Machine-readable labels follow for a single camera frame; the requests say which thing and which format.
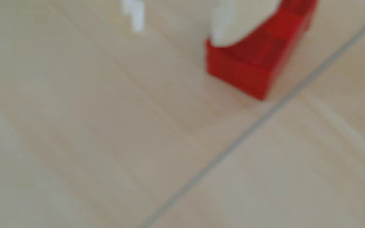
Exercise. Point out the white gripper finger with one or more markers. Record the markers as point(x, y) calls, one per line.
point(242, 22)
point(137, 15)

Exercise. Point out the red block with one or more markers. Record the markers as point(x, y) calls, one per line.
point(249, 65)

